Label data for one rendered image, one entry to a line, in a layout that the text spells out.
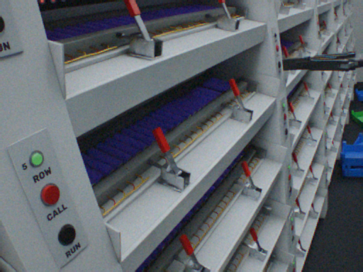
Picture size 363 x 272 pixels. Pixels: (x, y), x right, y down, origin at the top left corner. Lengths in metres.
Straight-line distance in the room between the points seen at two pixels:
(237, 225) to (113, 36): 0.45
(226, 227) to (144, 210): 0.28
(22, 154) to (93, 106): 0.10
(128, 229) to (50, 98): 0.20
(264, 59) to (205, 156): 0.37
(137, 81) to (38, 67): 0.13
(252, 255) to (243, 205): 0.18
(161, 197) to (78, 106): 0.20
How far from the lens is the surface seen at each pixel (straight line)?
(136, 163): 0.48
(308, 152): 1.39
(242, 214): 0.72
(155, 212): 0.43
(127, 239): 0.40
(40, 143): 0.28
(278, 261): 1.14
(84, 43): 0.41
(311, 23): 1.51
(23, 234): 0.29
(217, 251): 0.63
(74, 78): 0.35
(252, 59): 0.84
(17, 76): 0.28
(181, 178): 0.46
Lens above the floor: 1.12
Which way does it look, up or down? 20 degrees down
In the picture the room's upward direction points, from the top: 12 degrees counter-clockwise
